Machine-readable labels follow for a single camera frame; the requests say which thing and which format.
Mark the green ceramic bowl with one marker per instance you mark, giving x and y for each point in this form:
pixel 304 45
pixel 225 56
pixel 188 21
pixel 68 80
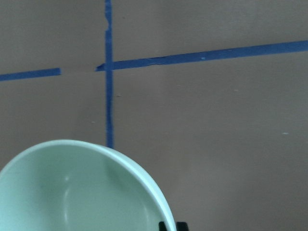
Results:
pixel 67 185

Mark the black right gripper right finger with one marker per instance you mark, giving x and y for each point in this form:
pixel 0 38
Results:
pixel 182 226

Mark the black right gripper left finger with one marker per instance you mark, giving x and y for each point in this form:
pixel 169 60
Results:
pixel 162 226

